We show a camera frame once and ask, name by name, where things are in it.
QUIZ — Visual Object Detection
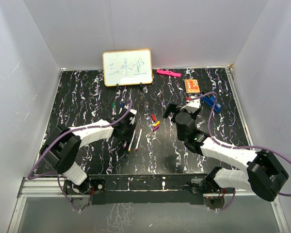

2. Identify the green pen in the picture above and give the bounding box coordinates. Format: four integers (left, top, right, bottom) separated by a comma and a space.
112, 102, 116, 115

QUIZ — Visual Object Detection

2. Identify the blue pen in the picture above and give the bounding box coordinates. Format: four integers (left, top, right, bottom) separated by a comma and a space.
119, 101, 125, 114

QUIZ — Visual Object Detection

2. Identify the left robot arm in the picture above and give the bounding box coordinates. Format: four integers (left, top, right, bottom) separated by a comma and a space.
40, 109, 137, 194

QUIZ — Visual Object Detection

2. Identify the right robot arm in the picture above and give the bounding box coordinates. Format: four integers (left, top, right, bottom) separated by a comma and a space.
163, 103, 289, 201

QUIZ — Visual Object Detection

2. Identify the yellow pen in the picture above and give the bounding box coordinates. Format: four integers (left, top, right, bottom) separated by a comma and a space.
128, 129, 136, 152

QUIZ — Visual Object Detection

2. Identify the red pen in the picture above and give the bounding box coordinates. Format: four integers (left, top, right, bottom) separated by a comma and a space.
135, 128, 143, 151

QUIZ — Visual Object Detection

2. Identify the red pen cap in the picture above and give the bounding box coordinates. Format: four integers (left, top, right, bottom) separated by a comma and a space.
151, 114, 156, 122

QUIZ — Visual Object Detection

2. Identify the blue stapler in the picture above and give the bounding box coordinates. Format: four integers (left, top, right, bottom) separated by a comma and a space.
201, 95, 221, 113

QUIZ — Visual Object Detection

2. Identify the black front mounting bar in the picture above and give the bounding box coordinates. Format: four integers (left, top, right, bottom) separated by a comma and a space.
90, 174, 205, 205

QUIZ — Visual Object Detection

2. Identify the pink plastic clip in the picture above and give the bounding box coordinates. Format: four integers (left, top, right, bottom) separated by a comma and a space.
156, 69, 181, 78

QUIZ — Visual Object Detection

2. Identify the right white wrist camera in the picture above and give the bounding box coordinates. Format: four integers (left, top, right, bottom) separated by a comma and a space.
182, 98, 200, 113

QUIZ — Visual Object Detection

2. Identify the white board with yellow frame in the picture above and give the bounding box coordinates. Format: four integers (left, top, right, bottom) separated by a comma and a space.
102, 49, 153, 87

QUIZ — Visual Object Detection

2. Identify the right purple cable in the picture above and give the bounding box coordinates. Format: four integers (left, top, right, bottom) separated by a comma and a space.
188, 91, 291, 211

